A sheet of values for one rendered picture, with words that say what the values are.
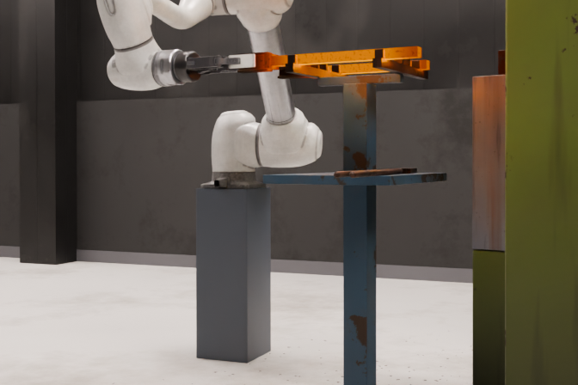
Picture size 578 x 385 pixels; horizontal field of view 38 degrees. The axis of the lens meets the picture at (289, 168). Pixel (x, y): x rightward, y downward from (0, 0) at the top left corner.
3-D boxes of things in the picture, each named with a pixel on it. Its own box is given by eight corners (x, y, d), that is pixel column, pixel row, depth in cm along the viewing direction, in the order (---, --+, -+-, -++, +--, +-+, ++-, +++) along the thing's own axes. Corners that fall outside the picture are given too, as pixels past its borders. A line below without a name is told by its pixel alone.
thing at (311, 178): (262, 183, 188) (262, 174, 188) (336, 180, 223) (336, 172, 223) (390, 185, 174) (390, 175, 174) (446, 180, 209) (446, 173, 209)
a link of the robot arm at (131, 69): (157, 97, 209) (140, 48, 203) (109, 99, 216) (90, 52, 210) (180, 77, 217) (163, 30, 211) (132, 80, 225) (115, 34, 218)
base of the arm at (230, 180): (193, 188, 294) (193, 172, 294) (223, 186, 314) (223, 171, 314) (240, 189, 287) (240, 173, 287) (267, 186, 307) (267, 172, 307)
